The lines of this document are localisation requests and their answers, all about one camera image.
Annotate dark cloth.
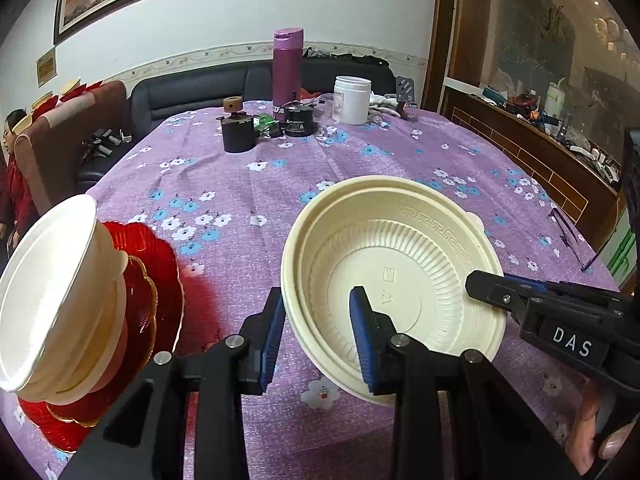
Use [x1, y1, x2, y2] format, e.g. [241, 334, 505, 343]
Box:
[302, 47, 392, 67]

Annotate wooden framed glass partition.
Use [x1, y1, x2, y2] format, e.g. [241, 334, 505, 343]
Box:
[424, 0, 640, 161]

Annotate person's right hand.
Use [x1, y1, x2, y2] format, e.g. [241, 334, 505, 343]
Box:
[565, 379, 640, 471]

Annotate black leather sofa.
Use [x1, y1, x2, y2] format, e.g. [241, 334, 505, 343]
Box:
[75, 57, 397, 186]

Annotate cabinet top clutter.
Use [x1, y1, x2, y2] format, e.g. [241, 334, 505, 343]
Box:
[482, 80, 624, 187]

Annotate small red gold-rimmed plate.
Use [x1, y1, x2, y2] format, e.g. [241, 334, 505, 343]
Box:
[45, 254, 162, 428]

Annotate black round tin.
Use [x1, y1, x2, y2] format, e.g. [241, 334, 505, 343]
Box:
[284, 102, 315, 137]

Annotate purple framed eyeglasses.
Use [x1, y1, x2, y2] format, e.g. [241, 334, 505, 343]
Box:
[547, 205, 597, 274]

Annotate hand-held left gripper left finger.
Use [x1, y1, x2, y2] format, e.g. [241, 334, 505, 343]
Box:
[60, 287, 288, 480]

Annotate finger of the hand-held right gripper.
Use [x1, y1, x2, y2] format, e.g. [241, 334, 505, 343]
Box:
[465, 270, 536, 326]
[504, 274, 548, 298]

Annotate black slotted spatula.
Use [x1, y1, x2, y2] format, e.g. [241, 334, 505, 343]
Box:
[394, 75, 417, 109]

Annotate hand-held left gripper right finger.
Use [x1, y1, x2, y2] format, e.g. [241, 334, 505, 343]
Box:
[349, 286, 573, 480]

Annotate green packet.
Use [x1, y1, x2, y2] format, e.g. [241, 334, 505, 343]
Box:
[253, 115, 281, 137]

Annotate small gold wall plaque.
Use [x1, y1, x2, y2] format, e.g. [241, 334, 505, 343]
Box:
[36, 47, 57, 87]

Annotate white plastic bowl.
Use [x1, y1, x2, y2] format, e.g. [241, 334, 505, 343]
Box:
[0, 195, 127, 395]
[30, 255, 129, 403]

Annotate green white box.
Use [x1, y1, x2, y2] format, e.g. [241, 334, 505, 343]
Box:
[607, 229, 637, 287]

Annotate large red scalloped plate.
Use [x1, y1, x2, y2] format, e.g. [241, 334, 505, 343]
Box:
[15, 221, 186, 453]

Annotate brown leather armchair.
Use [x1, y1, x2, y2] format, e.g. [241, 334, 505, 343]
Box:
[14, 80, 129, 217]

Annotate pile of red cream dishes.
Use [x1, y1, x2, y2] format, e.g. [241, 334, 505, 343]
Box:
[30, 76, 104, 111]

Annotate white plastic jar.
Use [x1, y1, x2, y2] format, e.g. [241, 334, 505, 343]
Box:
[332, 76, 372, 125]

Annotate black pot with wooden knob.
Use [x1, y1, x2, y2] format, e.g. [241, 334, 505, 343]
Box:
[216, 96, 259, 154]

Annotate white cloth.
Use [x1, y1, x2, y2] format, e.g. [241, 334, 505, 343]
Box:
[369, 92, 407, 119]

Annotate black white striped object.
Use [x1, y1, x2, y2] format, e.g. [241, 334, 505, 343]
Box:
[81, 129, 134, 162]

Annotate purple thermos bottle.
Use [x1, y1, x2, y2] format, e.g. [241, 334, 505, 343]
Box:
[272, 28, 305, 112]

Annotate white plastic jug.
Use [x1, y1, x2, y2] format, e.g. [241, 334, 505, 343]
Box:
[544, 78, 566, 119]

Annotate wooden cabinet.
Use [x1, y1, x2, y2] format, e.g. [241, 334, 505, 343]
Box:
[440, 77, 627, 262]

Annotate cream plastic bowl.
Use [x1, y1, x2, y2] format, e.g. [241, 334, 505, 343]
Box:
[281, 176, 507, 407]

